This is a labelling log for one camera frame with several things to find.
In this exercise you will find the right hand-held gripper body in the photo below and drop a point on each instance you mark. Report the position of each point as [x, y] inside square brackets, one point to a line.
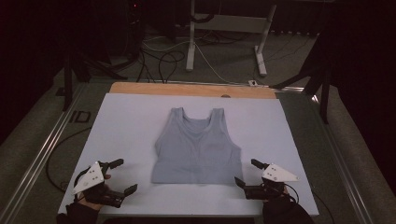
[275, 175]

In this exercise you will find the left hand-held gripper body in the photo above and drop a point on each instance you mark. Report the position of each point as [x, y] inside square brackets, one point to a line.
[90, 180]

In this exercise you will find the grey tank top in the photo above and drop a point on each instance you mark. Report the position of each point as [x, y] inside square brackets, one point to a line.
[196, 149]

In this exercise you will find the person's left hand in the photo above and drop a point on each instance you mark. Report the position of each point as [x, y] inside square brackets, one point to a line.
[89, 205]

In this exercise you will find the person's right hand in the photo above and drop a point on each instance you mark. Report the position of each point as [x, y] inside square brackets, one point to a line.
[274, 201]

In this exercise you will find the white table mat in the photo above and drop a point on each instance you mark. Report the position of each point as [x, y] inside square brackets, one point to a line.
[130, 130]

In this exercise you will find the black metal stand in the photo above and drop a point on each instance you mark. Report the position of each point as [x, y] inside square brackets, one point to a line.
[317, 71]
[79, 71]

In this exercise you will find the aluminium floor rail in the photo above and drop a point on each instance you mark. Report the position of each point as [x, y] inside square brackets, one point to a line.
[342, 165]
[40, 155]

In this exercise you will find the black floor bracket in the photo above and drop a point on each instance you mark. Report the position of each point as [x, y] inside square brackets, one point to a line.
[80, 117]

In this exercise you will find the white metal desk frame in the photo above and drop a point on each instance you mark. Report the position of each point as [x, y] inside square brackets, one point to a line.
[229, 23]

